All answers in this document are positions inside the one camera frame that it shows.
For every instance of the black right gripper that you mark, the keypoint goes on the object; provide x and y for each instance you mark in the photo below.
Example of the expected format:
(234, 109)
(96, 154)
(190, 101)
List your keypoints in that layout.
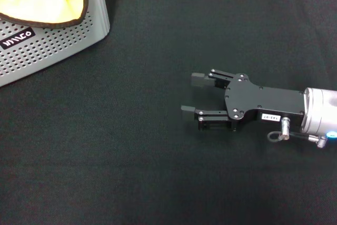
(263, 101)

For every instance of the grey perforated storage box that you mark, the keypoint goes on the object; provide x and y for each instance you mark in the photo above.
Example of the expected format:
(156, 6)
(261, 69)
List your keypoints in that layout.
(52, 48)

